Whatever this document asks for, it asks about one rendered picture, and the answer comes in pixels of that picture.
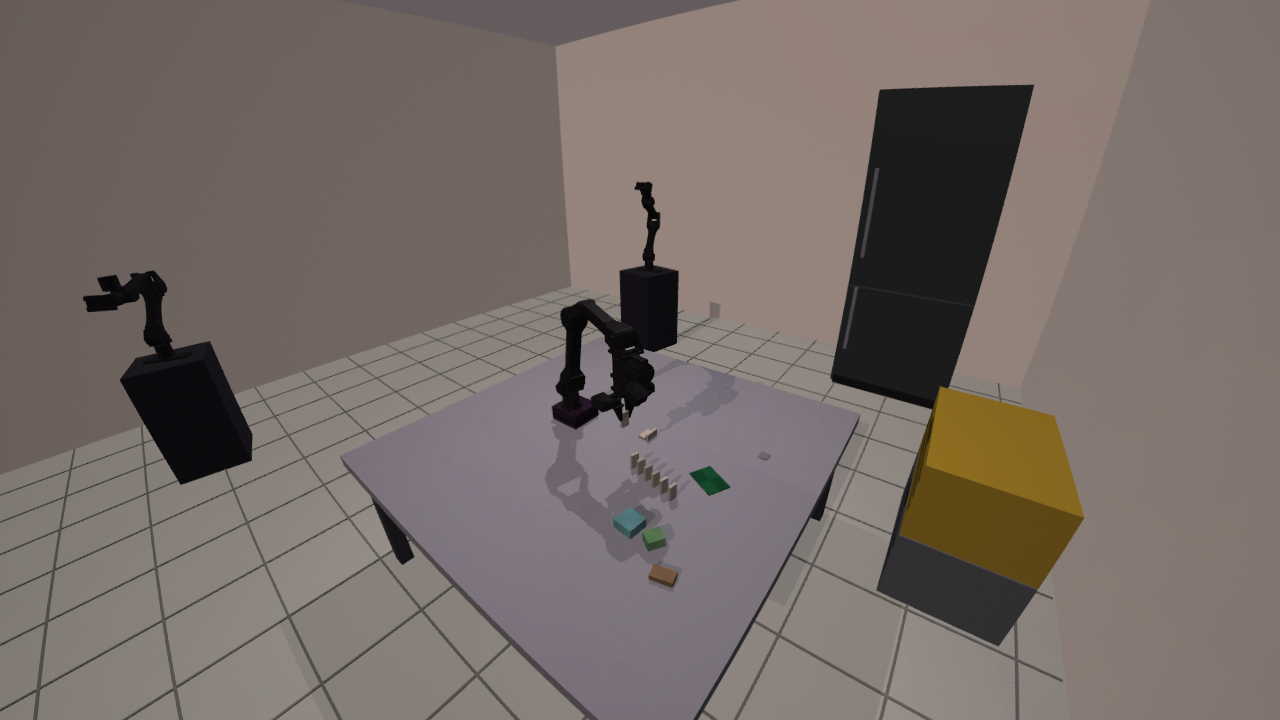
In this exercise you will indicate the green flat mat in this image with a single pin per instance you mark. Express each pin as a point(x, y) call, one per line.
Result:
point(709, 480)

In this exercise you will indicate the teal block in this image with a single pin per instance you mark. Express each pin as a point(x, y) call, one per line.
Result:
point(629, 523)

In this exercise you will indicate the green block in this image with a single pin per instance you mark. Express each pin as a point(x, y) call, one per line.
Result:
point(653, 538)

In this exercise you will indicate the brown rectangular block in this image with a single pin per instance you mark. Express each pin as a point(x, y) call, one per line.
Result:
point(663, 575)

